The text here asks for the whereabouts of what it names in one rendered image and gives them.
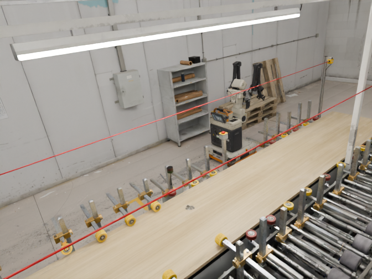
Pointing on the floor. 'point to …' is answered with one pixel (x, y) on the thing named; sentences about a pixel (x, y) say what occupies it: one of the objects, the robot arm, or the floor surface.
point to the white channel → (14, 30)
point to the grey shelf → (168, 104)
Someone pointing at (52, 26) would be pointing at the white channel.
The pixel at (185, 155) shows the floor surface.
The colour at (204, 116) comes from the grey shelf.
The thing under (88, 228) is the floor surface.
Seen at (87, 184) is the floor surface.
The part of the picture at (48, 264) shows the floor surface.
